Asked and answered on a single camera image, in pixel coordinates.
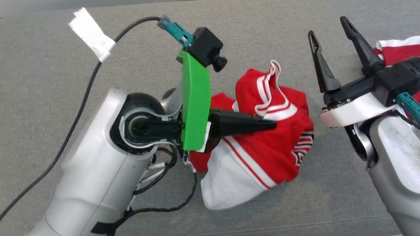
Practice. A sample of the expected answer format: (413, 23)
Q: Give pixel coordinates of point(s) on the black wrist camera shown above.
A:
(398, 77)
(205, 46)

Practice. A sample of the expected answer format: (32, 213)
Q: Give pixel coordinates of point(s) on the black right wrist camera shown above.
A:
(398, 77)

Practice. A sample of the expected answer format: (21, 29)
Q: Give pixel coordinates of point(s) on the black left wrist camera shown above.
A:
(205, 46)

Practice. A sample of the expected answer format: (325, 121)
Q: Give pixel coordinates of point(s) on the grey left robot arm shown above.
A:
(95, 170)

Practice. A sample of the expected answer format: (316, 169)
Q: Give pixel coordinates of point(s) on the white tape label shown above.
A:
(92, 34)

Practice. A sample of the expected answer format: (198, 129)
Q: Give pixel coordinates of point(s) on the grey fabric sofa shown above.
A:
(262, 32)

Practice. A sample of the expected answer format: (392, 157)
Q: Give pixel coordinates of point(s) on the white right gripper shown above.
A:
(354, 111)

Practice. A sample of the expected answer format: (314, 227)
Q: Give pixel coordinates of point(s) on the red Bulls 23 jersey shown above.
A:
(279, 157)

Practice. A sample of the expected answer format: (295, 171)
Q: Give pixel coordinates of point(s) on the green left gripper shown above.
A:
(196, 105)

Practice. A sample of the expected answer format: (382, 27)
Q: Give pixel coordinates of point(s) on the red shorts with white trim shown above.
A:
(403, 54)

